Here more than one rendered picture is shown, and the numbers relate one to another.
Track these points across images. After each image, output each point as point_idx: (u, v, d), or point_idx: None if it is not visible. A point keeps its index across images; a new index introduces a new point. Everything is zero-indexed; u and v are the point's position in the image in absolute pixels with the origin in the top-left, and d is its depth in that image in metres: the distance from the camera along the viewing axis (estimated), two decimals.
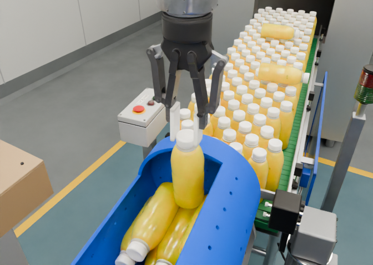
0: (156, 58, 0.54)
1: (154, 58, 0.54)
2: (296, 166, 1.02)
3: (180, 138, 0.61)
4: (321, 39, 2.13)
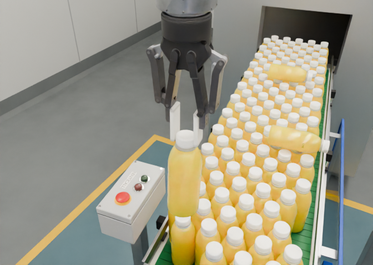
0: (155, 58, 0.54)
1: (154, 58, 0.54)
2: None
3: (204, 227, 0.81)
4: (332, 71, 1.93)
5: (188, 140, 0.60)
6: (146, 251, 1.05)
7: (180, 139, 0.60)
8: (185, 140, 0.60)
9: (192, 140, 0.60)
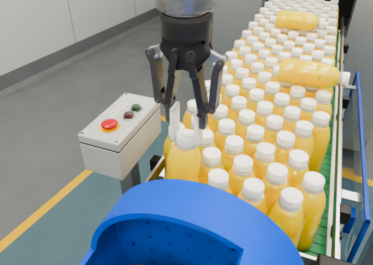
0: (155, 59, 0.54)
1: (153, 58, 0.54)
2: (342, 210, 0.69)
3: (206, 155, 0.68)
4: None
5: (188, 139, 0.60)
6: None
7: (180, 137, 0.60)
8: (185, 139, 0.59)
9: (192, 139, 0.60)
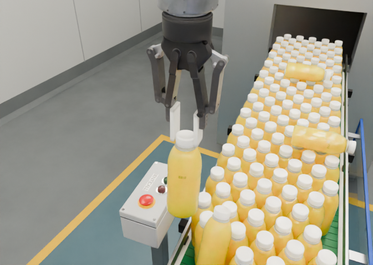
0: (156, 58, 0.54)
1: (154, 58, 0.54)
2: None
3: (233, 230, 0.78)
4: None
5: (225, 213, 0.75)
6: (166, 255, 1.02)
7: (218, 211, 0.75)
8: (222, 213, 0.75)
9: (228, 214, 0.75)
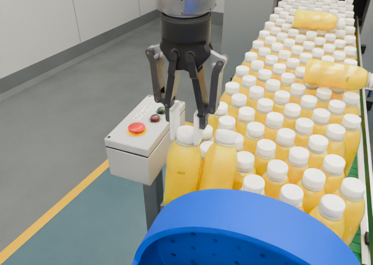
0: (155, 58, 0.54)
1: (153, 58, 0.54)
2: None
3: (240, 159, 0.66)
4: None
5: (229, 134, 0.62)
6: None
7: (221, 132, 0.62)
8: (226, 133, 0.62)
9: (232, 135, 0.62)
